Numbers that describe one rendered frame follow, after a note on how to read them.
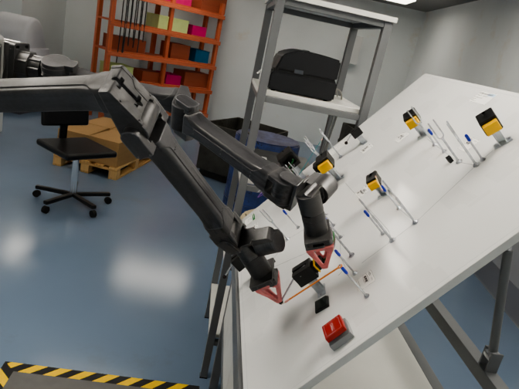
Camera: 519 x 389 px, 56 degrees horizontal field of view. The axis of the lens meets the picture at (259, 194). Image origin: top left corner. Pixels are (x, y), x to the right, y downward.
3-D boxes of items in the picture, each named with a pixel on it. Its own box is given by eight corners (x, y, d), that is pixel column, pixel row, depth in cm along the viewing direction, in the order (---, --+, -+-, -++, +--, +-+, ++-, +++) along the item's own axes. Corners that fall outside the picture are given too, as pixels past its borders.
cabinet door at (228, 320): (222, 405, 177) (242, 310, 165) (223, 320, 229) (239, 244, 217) (227, 406, 177) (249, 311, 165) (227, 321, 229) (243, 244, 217)
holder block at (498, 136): (504, 125, 129) (486, 98, 127) (514, 142, 120) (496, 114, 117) (487, 134, 132) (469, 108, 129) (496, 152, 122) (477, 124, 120)
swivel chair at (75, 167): (121, 201, 451) (135, 91, 420) (86, 225, 389) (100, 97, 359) (55, 185, 456) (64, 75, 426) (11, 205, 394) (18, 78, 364)
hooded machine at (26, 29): (8, 101, 741) (12, 11, 703) (46, 109, 742) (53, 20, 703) (-19, 106, 676) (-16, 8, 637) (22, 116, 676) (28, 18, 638)
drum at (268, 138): (214, 234, 425) (233, 135, 399) (220, 211, 482) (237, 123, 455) (280, 247, 428) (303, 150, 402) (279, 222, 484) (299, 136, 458)
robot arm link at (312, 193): (290, 194, 115) (312, 196, 112) (304, 181, 120) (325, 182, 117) (296, 220, 118) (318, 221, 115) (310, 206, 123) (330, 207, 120)
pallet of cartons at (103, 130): (126, 182, 504) (130, 146, 492) (49, 166, 503) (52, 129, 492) (154, 158, 611) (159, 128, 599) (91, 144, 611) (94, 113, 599)
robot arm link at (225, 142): (167, 131, 139) (169, 96, 132) (183, 125, 143) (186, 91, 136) (279, 215, 120) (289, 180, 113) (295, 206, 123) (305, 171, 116)
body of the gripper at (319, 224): (330, 224, 125) (324, 199, 122) (332, 245, 116) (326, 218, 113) (304, 229, 126) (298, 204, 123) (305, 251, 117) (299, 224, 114)
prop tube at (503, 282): (488, 364, 123) (504, 252, 114) (483, 357, 126) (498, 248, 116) (500, 363, 123) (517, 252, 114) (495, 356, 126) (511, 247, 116)
